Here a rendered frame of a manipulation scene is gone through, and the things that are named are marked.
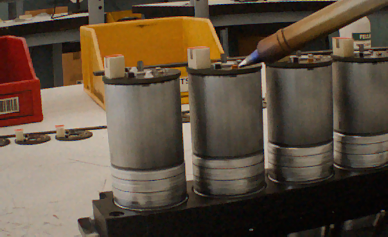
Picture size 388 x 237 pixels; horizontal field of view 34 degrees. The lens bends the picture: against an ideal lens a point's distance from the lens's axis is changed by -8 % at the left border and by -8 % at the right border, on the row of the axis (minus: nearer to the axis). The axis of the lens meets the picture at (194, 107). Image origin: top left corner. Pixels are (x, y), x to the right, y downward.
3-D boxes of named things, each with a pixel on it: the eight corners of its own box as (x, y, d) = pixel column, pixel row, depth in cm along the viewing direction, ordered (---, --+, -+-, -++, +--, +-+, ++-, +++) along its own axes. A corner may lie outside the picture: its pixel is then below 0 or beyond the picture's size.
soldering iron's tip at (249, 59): (240, 74, 21) (266, 61, 21) (233, 59, 21) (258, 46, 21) (245, 72, 22) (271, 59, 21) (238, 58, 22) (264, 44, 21)
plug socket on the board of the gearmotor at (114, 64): (133, 76, 21) (132, 55, 21) (107, 79, 21) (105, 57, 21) (127, 73, 22) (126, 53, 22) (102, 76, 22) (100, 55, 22)
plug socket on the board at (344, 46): (359, 56, 24) (359, 38, 24) (341, 57, 24) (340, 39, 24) (349, 54, 25) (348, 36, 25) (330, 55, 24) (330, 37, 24)
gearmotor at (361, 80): (400, 183, 25) (402, 53, 24) (352, 197, 24) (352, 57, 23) (370, 170, 27) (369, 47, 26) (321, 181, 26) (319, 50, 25)
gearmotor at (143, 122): (199, 229, 22) (190, 71, 21) (126, 239, 21) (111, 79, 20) (176, 207, 24) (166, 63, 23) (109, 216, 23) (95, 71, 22)
